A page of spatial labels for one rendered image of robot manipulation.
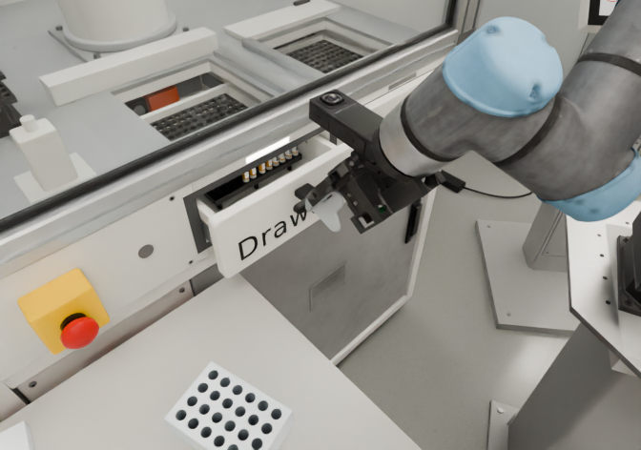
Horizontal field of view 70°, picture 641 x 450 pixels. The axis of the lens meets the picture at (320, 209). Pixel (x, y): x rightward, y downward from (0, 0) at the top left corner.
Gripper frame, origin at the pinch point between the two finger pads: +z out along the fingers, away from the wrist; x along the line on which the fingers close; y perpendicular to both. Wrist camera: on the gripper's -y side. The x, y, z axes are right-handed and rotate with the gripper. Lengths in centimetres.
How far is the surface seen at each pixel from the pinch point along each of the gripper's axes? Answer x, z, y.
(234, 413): -24.3, 3.2, 16.1
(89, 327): -32.0, 4.8, -1.5
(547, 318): 82, 59, 70
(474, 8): 52, -2, -15
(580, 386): 30, 11, 55
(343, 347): 22, 74, 36
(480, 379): 49, 64, 69
